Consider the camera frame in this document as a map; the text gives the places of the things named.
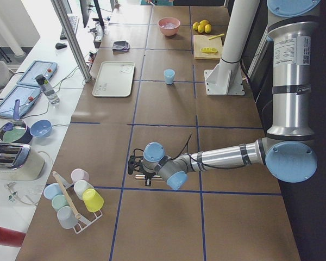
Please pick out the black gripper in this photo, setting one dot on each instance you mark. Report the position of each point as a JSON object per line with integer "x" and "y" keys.
{"x": 148, "y": 174}

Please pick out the steel muddler black tip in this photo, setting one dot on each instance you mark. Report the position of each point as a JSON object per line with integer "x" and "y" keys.
{"x": 142, "y": 177}

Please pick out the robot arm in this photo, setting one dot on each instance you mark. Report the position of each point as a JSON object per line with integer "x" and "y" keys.
{"x": 286, "y": 149}

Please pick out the yellow cup on rack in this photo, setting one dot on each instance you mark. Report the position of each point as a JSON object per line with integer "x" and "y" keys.
{"x": 92, "y": 200}

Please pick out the white cup on rack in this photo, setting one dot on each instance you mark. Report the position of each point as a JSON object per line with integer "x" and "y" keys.
{"x": 80, "y": 187}

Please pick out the pink cup on rack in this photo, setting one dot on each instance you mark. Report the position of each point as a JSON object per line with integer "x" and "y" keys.
{"x": 79, "y": 174}

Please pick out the grey cup on rack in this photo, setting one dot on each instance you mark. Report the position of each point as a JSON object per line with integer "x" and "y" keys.
{"x": 66, "y": 217}

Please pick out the mint cup on rack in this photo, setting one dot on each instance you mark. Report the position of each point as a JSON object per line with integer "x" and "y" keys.
{"x": 58, "y": 202}

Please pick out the light blue cup on rack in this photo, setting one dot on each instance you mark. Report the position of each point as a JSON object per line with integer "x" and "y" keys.
{"x": 51, "y": 191}

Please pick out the blue plastic cup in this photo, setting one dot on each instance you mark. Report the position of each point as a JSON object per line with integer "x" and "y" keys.
{"x": 169, "y": 76}

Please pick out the pile of ice cubes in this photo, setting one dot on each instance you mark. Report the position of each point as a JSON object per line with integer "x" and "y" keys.
{"x": 169, "y": 26}

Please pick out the cream bear tray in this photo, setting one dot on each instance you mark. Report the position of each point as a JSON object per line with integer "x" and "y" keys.
{"x": 114, "y": 79}

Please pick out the blue bowl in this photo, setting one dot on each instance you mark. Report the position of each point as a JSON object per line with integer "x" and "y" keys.
{"x": 41, "y": 129}

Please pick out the cream toaster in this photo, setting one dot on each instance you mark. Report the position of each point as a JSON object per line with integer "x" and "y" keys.
{"x": 19, "y": 162}

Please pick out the clear water bottle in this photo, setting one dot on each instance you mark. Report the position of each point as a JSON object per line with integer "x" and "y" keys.
{"x": 47, "y": 89}

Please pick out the grey folded cloth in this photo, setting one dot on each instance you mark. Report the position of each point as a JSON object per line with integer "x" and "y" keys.
{"x": 121, "y": 46}

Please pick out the dark blue saucepan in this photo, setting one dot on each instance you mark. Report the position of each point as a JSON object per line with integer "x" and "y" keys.
{"x": 16, "y": 131}

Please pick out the bamboo cutting board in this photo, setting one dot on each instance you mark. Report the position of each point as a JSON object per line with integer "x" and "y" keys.
{"x": 200, "y": 41}

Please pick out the lemon slices row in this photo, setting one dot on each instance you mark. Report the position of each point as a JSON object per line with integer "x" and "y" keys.
{"x": 209, "y": 50}

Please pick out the blue teach pendant near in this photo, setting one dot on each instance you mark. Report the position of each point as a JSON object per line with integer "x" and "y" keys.
{"x": 27, "y": 96}

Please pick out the blue teach pendant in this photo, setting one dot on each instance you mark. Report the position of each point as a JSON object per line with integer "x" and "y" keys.
{"x": 46, "y": 68}
{"x": 27, "y": 96}

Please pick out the blue teach pendant far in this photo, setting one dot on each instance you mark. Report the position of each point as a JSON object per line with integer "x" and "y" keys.
{"x": 46, "y": 68}

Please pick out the pink bowl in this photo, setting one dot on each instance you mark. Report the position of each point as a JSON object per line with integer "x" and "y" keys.
{"x": 169, "y": 32}

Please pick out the red bottle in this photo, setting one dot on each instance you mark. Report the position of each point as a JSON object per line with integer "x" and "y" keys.
{"x": 9, "y": 237}

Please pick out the yellow-green plastic knife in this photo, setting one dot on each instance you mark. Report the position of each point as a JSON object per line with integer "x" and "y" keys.
{"x": 216, "y": 36}

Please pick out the black computer mouse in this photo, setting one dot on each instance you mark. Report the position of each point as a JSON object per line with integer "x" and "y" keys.
{"x": 59, "y": 46}

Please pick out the yellow lemon far left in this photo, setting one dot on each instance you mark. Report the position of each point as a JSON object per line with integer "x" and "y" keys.
{"x": 195, "y": 26}

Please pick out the yellow lemon top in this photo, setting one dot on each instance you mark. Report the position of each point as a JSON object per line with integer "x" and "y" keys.
{"x": 204, "y": 22}

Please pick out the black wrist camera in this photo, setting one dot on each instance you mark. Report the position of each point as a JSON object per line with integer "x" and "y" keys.
{"x": 135, "y": 162}

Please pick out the white wire cup rack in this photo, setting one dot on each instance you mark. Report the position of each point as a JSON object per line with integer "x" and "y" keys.
{"x": 83, "y": 222}

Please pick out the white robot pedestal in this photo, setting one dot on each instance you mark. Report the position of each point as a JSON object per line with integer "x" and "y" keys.
{"x": 225, "y": 78}

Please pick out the aluminium frame post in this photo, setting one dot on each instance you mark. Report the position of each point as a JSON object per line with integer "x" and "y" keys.
{"x": 71, "y": 37}

